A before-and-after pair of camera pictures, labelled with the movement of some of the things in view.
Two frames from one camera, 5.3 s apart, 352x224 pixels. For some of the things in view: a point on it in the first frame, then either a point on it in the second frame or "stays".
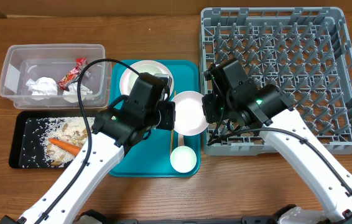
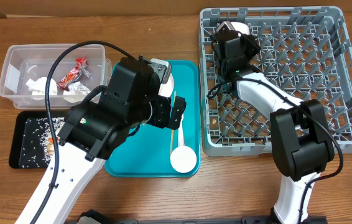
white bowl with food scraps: (190, 119) → (240, 27)
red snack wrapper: (73, 74) stays
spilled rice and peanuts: (39, 152) stays
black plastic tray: (47, 139) stays
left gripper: (170, 121) stays
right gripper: (216, 104) → (254, 46)
